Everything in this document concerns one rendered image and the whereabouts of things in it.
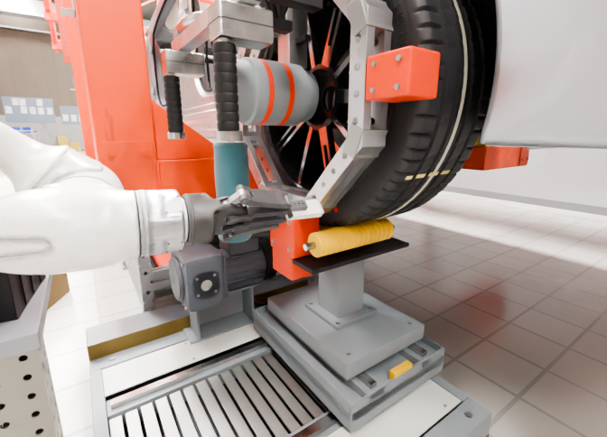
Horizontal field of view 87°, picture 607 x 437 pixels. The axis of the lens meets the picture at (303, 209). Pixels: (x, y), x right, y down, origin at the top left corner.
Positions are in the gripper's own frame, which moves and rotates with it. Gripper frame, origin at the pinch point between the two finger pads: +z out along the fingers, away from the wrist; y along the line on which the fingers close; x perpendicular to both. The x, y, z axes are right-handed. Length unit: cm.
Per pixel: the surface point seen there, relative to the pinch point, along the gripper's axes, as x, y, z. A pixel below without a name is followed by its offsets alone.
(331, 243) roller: -1.0, -14.4, 13.8
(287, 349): -16, -53, 12
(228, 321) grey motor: 3, -79, 5
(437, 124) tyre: 6.1, 16.2, 24.1
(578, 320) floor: -42, -39, 136
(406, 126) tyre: 6.8, 14.4, 17.9
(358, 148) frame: 6.1, 9.2, 9.6
